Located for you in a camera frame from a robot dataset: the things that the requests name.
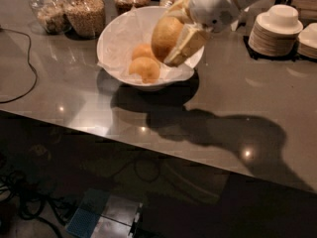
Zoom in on white cup on saucers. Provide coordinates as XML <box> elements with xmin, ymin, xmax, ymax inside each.
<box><xmin>267</xmin><ymin>5</ymin><xmax>298</xmax><ymax>29</ymax></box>

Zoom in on white stand post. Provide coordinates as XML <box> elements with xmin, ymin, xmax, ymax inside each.
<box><xmin>231</xmin><ymin>7</ymin><xmax>249</xmax><ymax>32</ymax></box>

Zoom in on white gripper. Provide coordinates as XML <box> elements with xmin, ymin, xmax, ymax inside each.
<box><xmin>163</xmin><ymin>0</ymin><xmax>239</xmax><ymax>66</ymax></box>

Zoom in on orange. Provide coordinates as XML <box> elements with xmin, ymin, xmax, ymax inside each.
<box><xmin>132</xmin><ymin>43</ymin><xmax>155</xmax><ymax>60</ymax></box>
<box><xmin>129</xmin><ymin>57</ymin><xmax>160</xmax><ymax>83</ymax></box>
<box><xmin>151</xmin><ymin>17</ymin><xmax>183</xmax><ymax>61</ymax></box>

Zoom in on white bowl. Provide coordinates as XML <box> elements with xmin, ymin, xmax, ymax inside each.
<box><xmin>96</xmin><ymin>5</ymin><xmax>205</xmax><ymax>92</ymax></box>

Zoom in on leftmost glass cereal jar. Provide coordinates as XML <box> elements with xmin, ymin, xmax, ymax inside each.
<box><xmin>30</xmin><ymin>0</ymin><xmax>71</xmax><ymax>35</ymax></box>

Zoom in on stack of white saucers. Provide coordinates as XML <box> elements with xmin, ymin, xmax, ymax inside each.
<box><xmin>249</xmin><ymin>12</ymin><xmax>303</xmax><ymax>57</ymax></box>

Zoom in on black mat under saucers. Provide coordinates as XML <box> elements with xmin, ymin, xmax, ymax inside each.
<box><xmin>243</xmin><ymin>36</ymin><xmax>317</xmax><ymax>62</ymax></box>

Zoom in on white paper liner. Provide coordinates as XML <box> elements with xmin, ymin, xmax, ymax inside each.
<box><xmin>97</xmin><ymin>8</ymin><xmax>196</xmax><ymax>85</ymax></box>

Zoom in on black table cable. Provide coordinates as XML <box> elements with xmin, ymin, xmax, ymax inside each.
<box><xmin>0</xmin><ymin>28</ymin><xmax>39</xmax><ymax>104</ymax></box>

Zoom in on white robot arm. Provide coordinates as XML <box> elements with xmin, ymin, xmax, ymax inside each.
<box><xmin>163</xmin><ymin>0</ymin><xmax>261</xmax><ymax>66</ymax></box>

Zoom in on blue and metal floor box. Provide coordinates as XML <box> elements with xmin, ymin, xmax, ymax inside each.
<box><xmin>66</xmin><ymin>189</ymin><xmax>143</xmax><ymax>238</ymax></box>

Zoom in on black floor cables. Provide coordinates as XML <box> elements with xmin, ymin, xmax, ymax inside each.
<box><xmin>0</xmin><ymin>171</ymin><xmax>78</xmax><ymax>238</ymax></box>

